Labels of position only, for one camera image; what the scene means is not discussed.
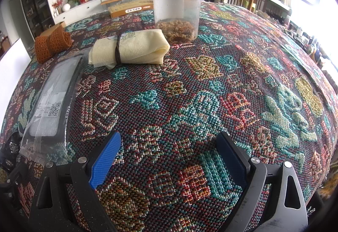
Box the clear plastic jar black lid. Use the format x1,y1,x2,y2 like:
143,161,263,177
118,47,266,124
152,0,203,44

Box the small brown cardboard box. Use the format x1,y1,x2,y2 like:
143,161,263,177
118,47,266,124
46,22,66,30

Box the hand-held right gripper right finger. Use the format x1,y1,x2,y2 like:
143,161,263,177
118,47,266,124
215,130,308,232

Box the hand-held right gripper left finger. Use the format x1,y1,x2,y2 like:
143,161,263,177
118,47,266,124
28,130,122,232

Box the long yellow cardboard box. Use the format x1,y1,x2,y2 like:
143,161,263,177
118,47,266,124
108,0,154,19

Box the white low cabinet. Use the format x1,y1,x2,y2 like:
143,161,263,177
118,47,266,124
53,0,154,25

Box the pale yellow cloth roll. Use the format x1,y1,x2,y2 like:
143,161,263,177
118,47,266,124
88,29,171,69

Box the white panel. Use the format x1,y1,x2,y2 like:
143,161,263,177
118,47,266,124
0,38,31,127

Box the red flower branches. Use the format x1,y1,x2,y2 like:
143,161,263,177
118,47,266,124
52,0,64,15

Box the colourful woven patterned blanket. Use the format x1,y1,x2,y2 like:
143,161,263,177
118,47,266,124
0,1,338,232

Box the brown knitted cloth roll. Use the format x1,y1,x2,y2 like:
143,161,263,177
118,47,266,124
34,28,72,64

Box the grey cloth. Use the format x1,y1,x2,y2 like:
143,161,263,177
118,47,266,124
19,54,87,164

